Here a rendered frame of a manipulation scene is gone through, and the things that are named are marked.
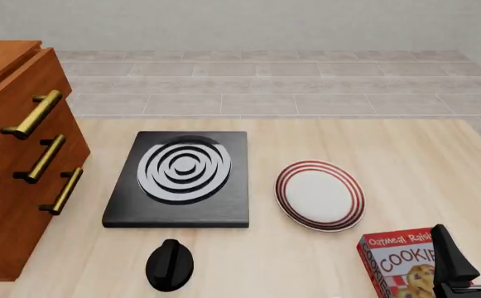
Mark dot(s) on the wooden cabinet drawer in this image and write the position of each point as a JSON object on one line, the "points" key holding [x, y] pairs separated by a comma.
{"points": [[12, 248], [0, 201], [12, 102]]}

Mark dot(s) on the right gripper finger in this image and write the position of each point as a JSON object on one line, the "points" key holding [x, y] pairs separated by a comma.
{"points": [[449, 260]]}

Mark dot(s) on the red oatmeal raisin cookies box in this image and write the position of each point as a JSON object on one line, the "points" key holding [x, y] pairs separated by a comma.
{"points": [[393, 264]]}

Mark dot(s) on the flat black stove plate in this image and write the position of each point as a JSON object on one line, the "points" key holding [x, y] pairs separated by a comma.
{"points": [[132, 205]]}

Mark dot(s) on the round black stove knob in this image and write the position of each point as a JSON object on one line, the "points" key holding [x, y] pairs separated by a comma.
{"points": [[169, 267]]}

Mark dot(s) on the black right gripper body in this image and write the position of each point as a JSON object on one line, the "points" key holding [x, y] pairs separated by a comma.
{"points": [[468, 291]]}

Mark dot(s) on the white plate with red rings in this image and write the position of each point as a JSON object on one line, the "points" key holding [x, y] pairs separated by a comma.
{"points": [[318, 195]]}

